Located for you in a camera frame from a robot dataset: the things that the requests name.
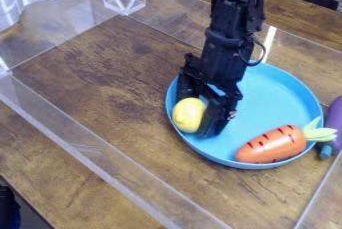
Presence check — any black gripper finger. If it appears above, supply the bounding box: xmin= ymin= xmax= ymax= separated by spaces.
xmin=177 ymin=73 xmax=209 ymax=101
xmin=198 ymin=96 xmax=238 ymax=138

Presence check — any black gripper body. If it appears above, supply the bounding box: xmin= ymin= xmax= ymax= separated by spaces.
xmin=179 ymin=29 xmax=254 ymax=100

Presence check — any yellow toy lemon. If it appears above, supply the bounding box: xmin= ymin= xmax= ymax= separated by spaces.
xmin=173 ymin=97 xmax=206 ymax=133

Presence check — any blue plastic tray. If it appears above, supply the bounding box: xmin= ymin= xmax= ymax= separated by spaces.
xmin=175 ymin=63 xmax=324 ymax=170

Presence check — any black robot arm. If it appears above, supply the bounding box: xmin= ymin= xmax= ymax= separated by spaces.
xmin=177 ymin=0 xmax=265 ymax=137

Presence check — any orange toy carrot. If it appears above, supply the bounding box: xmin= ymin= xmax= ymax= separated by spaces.
xmin=235 ymin=117 xmax=338 ymax=164

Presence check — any purple toy eggplant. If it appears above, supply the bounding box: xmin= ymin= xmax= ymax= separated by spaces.
xmin=320 ymin=96 xmax=342 ymax=159

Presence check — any clear acrylic barrier wall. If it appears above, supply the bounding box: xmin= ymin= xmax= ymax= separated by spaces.
xmin=0 ymin=0 xmax=342 ymax=229

